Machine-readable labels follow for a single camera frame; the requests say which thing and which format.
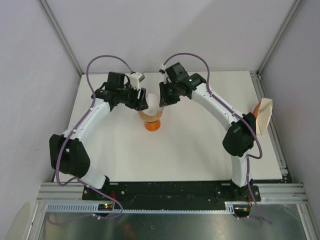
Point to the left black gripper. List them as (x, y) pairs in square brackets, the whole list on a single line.
[(138, 104)]

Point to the left aluminium frame post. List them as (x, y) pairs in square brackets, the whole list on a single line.
[(53, 22)]

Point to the right aluminium frame post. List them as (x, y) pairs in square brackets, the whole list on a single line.
[(282, 31)]

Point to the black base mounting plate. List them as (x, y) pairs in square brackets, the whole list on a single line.
[(175, 193)]

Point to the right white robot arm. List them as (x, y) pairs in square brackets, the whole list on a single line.
[(238, 140)]

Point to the orange glass carafe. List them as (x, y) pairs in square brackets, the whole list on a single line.
[(152, 126)]

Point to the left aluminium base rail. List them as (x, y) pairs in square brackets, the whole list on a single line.
[(52, 192)]

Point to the wooden dripper ring holder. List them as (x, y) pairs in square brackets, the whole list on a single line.
[(150, 118)]

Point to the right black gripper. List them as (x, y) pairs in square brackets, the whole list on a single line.
[(165, 100)]

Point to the white paper coffee filter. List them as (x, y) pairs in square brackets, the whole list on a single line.
[(153, 101)]

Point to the aluminium frame post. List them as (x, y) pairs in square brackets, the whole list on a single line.
[(53, 22), (282, 31)]

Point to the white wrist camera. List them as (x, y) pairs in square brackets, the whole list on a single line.
[(162, 70), (135, 79)]

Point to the grey slotted cable duct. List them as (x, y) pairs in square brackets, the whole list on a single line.
[(95, 207)]

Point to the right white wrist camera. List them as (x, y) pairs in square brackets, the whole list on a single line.
[(162, 70)]

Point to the paper coffee filter stack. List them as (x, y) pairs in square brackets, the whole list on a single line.
[(263, 114)]

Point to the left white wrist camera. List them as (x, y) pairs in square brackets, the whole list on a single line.
[(135, 79)]

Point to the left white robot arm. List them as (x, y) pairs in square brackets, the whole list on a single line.
[(68, 154)]

